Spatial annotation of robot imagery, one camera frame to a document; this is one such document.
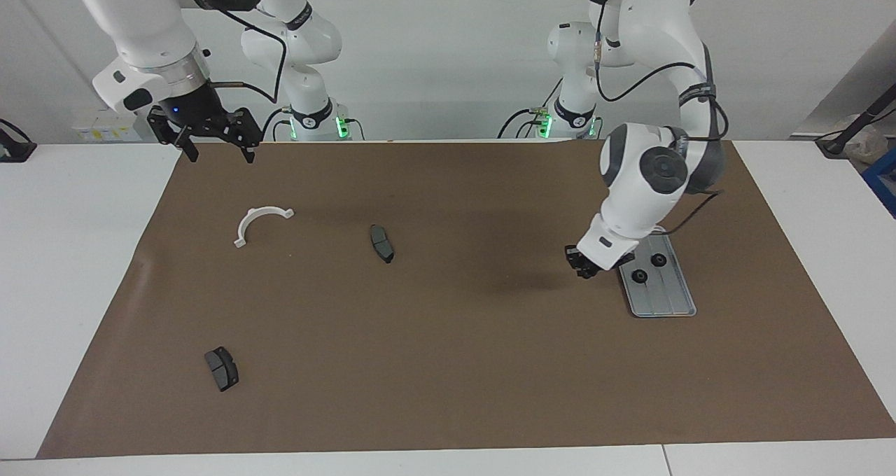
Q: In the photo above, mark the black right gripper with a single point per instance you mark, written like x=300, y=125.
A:
x=196, y=112

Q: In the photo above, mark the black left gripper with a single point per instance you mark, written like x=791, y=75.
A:
x=586, y=260

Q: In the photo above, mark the black bearing gear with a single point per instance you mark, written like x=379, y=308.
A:
x=654, y=262
x=635, y=279

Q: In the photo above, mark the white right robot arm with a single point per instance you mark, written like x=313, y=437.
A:
x=133, y=14

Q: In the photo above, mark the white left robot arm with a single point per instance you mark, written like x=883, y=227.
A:
x=644, y=203

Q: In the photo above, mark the silver metal tray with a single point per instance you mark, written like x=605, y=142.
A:
x=665, y=297

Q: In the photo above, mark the brown table mat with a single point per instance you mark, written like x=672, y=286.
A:
x=455, y=364

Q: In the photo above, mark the dark grey brake pad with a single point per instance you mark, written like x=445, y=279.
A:
x=381, y=241
x=222, y=369

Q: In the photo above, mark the black stand pole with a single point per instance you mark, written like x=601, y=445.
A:
x=857, y=122

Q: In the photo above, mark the blue crate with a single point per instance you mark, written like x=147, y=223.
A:
x=883, y=178

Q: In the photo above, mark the clear plastic bag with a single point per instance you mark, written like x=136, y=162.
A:
x=871, y=143

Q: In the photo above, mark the white curved plastic bracket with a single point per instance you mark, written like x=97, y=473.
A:
x=244, y=224

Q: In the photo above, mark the white wall socket box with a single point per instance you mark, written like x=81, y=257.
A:
x=105, y=124

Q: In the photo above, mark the black clamp mount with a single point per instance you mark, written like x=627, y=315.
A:
x=14, y=150

